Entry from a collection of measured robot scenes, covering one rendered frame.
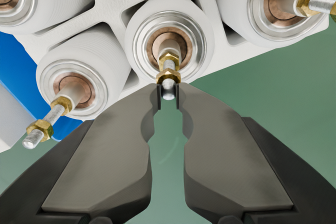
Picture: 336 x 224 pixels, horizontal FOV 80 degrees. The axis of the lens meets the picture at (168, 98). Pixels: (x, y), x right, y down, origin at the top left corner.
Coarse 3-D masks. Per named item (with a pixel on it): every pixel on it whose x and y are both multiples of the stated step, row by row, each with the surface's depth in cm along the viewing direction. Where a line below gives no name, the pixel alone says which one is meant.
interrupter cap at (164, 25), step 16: (160, 16) 19; (176, 16) 19; (144, 32) 20; (160, 32) 20; (176, 32) 20; (192, 32) 20; (144, 48) 20; (192, 48) 20; (144, 64) 21; (192, 64) 21
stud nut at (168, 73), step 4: (168, 68) 14; (160, 72) 14; (164, 72) 13; (168, 72) 13; (172, 72) 14; (176, 72) 14; (156, 76) 14; (160, 76) 13; (164, 76) 13; (168, 76) 13; (172, 76) 13; (176, 76) 13; (180, 76) 14; (156, 80) 14; (160, 80) 14; (176, 80) 14; (180, 80) 14; (160, 84) 14
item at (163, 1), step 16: (160, 0) 19; (176, 0) 19; (144, 16) 19; (192, 16) 19; (128, 32) 20; (208, 32) 20; (128, 48) 21; (208, 48) 21; (208, 64) 22; (192, 80) 23
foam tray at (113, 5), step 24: (96, 0) 25; (120, 0) 25; (144, 0) 35; (192, 0) 35; (72, 24) 26; (120, 24) 26; (216, 24) 26; (48, 48) 28; (216, 48) 28; (240, 48) 28; (264, 48) 28; (120, 96) 32
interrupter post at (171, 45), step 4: (164, 40) 20; (168, 40) 20; (172, 40) 20; (160, 44) 20; (164, 44) 19; (168, 44) 18; (172, 44) 19; (176, 44) 19; (160, 48) 19; (164, 48) 18; (168, 48) 18; (172, 48) 18; (176, 48) 18; (160, 52) 18; (164, 52) 18; (172, 52) 18; (176, 52) 18; (180, 56) 18; (180, 60) 18
